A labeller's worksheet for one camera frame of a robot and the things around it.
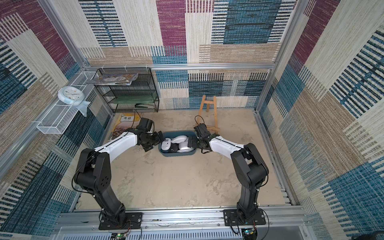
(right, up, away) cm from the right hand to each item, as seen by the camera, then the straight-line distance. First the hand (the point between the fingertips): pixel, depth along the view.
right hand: (193, 141), depth 96 cm
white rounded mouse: (-9, +1, +4) cm, 10 cm away
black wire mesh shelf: (-40, +32, +20) cm, 55 cm away
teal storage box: (-4, +5, +9) cm, 11 cm away
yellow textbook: (-54, +13, +20) cm, 58 cm away
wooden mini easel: (+15, +8, +7) cm, 18 cm away
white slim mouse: (-6, -4, +2) cm, 8 cm away
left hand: (-20, +1, -1) cm, 20 cm away
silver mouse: (-18, -2, +3) cm, 18 cm away
